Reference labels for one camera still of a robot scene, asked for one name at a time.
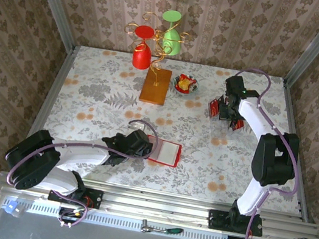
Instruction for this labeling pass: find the red VIP card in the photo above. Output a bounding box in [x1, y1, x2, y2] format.
[233, 118, 247, 132]
[206, 97, 223, 120]

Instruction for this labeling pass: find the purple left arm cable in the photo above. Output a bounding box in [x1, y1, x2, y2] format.
[0, 98, 163, 239]

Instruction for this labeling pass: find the red card box white inside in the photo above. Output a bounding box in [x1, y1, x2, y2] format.
[141, 134, 184, 169]

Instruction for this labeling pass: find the slotted grey cable duct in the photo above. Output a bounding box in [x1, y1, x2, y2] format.
[1, 193, 231, 239]

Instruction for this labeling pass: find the blue white plug adapter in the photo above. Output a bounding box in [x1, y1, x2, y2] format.
[2, 198, 27, 221]

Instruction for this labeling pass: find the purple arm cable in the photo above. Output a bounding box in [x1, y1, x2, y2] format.
[0, 98, 163, 239]
[205, 64, 315, 239]

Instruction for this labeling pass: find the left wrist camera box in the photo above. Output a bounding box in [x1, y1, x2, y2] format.
[128, 119, 148, 132]

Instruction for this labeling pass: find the yellow wrapped candy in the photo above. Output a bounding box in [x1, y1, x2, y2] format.
[178, 78, 192, 91]

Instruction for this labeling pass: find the green plastic wine glass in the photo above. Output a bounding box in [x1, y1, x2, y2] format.
[155, 8, 188, 58]

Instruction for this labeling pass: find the red wrapped candy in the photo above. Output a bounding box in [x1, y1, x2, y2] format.
[175, 84, 191, 95]
[178, 73, 197, 85]

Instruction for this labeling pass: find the red plastic wine glass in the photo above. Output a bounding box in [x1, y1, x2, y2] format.
[128, 23, 158, 72]

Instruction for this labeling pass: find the gold wire rack wooden base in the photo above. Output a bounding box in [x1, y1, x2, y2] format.
[113, 8, 195, 109]

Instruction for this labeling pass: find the small glass candy bowl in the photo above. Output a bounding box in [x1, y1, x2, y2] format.
[172, 72, 202, 98]

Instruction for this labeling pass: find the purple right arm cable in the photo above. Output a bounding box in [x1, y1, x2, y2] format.
[205, 64, 315, 239]

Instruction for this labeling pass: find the floral patterned tablecloth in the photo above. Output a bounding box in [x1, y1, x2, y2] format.
[31, 37, 319, 218]

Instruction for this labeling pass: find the clear acrylic card holder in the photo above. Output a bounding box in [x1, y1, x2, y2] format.
[202, 91, 250, 147]

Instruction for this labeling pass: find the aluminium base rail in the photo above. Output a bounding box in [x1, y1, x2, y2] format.
[0, 163, 319, 239]

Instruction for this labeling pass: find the aluminium side rail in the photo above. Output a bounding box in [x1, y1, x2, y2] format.
[10, 37, 80, 182]
[258, 78, 319, 224]

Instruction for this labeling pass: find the ratchet wrench green handle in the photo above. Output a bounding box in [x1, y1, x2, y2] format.
[139, 219, 185, 239]

